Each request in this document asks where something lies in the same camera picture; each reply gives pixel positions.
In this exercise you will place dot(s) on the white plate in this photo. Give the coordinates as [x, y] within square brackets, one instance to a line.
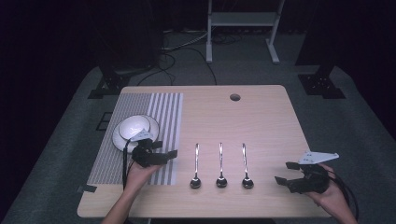
[154, 126]

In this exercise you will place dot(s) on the person's right hand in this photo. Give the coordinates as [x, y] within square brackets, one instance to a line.
[331, 196]

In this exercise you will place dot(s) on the white metal stand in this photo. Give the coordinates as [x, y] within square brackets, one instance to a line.
[243, 18]

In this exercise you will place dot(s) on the white bowl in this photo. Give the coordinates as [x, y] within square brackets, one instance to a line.
[132, 127]

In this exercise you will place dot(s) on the person's left hand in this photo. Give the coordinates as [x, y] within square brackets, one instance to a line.
[140, 175]

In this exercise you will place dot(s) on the metal spoon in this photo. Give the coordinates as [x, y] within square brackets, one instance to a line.
[221, 161]
[245, 161]
[196, 161]

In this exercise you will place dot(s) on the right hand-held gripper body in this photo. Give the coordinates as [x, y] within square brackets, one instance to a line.
[311, 180]

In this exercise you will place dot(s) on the black stand base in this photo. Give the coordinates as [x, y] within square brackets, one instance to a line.
[320, 84]
[109, 85]

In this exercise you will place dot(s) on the grey striped placemat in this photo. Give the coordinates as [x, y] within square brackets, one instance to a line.
[137, 102]

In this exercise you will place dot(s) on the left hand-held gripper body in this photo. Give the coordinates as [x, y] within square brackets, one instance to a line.
[145, 155]

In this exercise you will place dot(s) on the black tape strip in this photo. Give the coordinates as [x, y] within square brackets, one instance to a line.
[87, 188]

